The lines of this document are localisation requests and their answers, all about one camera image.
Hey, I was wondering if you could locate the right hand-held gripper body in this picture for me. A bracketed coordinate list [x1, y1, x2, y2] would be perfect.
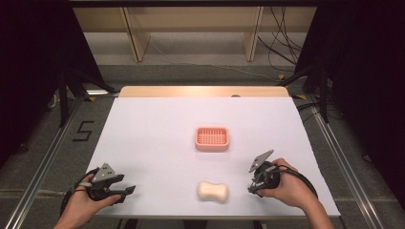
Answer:
[248, 149, 282, 194]

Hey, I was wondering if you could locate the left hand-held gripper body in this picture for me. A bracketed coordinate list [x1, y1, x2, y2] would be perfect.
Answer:
[86, 162, 117, 202]

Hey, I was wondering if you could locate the person's right hand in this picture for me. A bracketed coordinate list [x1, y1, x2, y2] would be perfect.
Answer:
[256, 157, 320, 211]

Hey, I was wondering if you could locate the person's left hand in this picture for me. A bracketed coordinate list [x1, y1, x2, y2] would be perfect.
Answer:
[62, 173, 122, 229]

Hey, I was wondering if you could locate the white soap bar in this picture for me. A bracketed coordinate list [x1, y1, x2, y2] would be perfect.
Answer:
[196, 180, 229, 203]

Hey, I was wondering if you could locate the white table cover sheet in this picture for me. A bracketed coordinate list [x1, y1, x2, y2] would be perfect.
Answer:
[85, 96, 342, 219]

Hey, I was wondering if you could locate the pink soap dish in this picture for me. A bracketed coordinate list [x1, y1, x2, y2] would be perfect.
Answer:
[194, 126, 231, 153]

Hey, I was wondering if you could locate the black metal stand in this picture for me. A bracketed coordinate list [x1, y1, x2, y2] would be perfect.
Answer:
[56, 67, 117, 129]
[279, 62, 332, 124]

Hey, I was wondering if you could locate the black curtain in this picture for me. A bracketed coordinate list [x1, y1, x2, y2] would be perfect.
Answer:
[0, 0, 106, 170]
[292, 0, 405, 202]

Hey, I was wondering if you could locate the light wooden desk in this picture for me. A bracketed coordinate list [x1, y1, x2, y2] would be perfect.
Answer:
[72, 6, 318, 63]

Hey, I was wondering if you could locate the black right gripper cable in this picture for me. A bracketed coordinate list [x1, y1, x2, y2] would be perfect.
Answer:
[268, 165, 319, 200]

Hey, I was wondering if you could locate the aluminium floor rail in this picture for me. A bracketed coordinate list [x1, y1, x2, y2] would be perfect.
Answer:
[2, 89, 120, 229]
[306, 94, 387, 229]

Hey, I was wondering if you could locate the black floor cable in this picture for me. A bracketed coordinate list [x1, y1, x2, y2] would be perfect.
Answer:
[295, 100, 323, 124]

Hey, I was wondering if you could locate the bundle of black cables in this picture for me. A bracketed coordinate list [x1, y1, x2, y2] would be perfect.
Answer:
[257, 6, 304, 73]

